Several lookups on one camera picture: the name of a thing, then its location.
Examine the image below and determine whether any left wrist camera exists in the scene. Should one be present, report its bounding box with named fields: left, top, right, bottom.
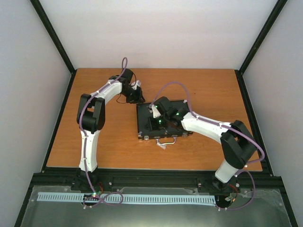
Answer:
left=131, top=80, right=141, bottom=90

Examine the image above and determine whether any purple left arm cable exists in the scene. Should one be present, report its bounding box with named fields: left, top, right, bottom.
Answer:
left=79, top=57, right=130, bottom=209

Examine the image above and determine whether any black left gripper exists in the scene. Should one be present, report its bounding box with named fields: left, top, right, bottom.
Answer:
left=122, top=87, right=146, bottom=105

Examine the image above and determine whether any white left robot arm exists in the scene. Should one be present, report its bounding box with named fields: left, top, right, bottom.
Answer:
left=77, top=69, right=145, bottom=173

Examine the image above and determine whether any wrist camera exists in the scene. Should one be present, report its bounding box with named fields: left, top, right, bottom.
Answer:
left=131, top=80, right=141, bottom=90
left=149, top=96, right=172, bottom=118

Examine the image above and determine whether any black poker set case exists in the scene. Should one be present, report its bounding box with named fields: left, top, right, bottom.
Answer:
left=136, top=103, right=193, bottom=149

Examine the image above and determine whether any black frame post left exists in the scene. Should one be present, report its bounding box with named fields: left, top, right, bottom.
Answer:
left=29, top=0, right=77, bottom=75

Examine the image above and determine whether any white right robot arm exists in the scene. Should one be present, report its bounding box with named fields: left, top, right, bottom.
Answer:
left=150, top=104, right=261, bottom=183

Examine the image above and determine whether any black frame post right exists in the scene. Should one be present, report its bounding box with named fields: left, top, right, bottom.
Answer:
left=238, top=0, right=289, bottom=74

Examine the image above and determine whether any black frame post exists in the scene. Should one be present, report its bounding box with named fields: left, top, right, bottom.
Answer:
left=29, top=0, right=77, bottom=75
left=238, top=0, right=289, bottom=74

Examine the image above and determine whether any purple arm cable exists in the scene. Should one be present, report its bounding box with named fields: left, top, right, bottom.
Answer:
left=149, top=81, right=266, bottom=211
left=79, top=57, right=130, bottom=209

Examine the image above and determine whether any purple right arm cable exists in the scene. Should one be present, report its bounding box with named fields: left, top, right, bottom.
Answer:
left=149, top=81, right=266, bottom=211

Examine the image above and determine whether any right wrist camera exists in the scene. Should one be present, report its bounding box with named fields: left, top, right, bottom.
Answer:
left=149, top=96, right=172, bottom=118

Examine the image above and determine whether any light blue cable duct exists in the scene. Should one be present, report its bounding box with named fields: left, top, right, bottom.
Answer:
left=36, top=192, right=216, bottom=206

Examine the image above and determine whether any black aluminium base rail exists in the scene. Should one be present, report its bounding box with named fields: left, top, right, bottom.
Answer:
left=30, top=167, right=284, bottom=195

